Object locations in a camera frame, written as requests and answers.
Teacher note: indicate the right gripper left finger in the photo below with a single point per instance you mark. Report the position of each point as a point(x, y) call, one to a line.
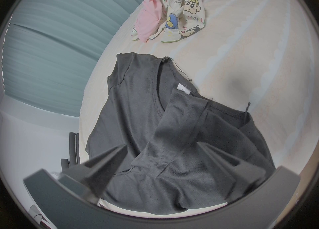
point(102, 170)

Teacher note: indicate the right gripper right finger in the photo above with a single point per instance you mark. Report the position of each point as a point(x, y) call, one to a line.
point(224, 170)

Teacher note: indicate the black T-shirt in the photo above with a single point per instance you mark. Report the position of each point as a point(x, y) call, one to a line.
point(137, 110)

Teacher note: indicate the bed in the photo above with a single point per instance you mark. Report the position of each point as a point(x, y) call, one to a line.
point(249, 48)

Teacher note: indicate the black chest of drawers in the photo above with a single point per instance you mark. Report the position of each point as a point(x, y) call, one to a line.
point(73, 150)

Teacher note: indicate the white printed pyjama top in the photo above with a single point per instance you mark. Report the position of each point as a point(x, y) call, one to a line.
point(184, 16)

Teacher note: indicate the pink garment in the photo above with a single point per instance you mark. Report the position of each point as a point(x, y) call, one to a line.
point(149, 16)

